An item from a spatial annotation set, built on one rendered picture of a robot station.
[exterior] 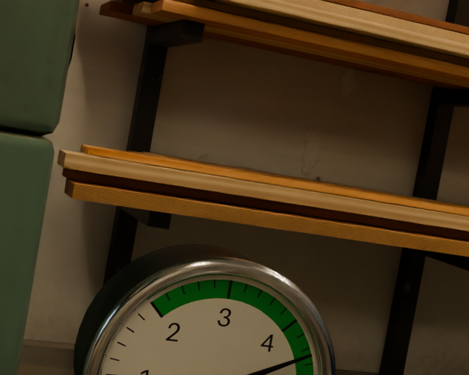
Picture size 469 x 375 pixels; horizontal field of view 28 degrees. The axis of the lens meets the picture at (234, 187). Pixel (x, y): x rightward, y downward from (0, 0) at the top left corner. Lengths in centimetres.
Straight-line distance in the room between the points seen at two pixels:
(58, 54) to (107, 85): 257
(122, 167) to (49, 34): 210
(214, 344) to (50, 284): 266
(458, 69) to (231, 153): 75
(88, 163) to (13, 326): 207
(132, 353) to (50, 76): 9
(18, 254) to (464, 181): 308
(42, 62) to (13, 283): 6
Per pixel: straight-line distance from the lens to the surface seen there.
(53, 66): 28
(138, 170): 238
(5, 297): 28
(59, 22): 28
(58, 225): 286
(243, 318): 23
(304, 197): 252
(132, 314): 22
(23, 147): 27
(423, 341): 335
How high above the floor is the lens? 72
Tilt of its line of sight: 3 degrees down
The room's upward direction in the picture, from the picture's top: 10 degrees clockwise
